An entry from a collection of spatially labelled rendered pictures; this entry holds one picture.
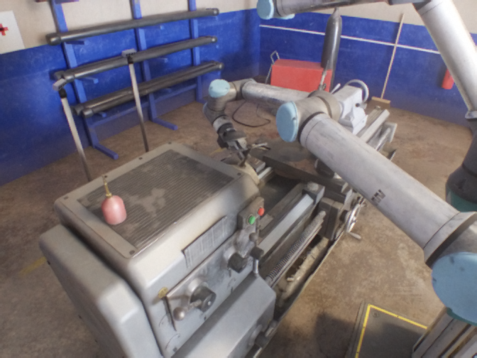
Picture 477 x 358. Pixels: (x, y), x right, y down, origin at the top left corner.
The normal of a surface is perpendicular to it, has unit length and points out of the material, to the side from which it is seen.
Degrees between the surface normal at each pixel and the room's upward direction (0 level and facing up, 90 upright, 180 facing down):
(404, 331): 0
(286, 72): 90
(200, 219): 45
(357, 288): 0
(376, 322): 0
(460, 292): 91
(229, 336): 32
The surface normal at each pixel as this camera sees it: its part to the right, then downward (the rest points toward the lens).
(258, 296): 0.42, -0.50
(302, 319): 0.00, -0.81
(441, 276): -0.81, 0.35
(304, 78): -0.31, 0.55
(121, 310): 0.57, -0.30
